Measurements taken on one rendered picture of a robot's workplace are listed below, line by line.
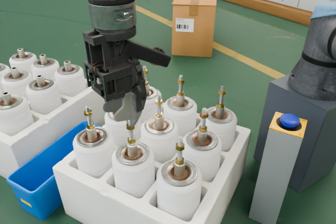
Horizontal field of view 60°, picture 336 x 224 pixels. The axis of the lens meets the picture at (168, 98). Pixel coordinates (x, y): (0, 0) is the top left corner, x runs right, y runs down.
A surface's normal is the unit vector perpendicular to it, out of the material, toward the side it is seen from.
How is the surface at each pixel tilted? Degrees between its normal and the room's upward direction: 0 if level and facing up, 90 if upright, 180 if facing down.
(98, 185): 0
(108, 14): 90
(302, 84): 72
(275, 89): 90
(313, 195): 0
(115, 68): 0
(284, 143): 90
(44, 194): 92
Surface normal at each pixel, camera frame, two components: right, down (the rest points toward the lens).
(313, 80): -0.58, 0.15
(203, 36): -0.18, 0.52
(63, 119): 0.88, 0.25
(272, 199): -0.48, 0.47
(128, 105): 0.64, 0.42
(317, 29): -0.97, 0.05
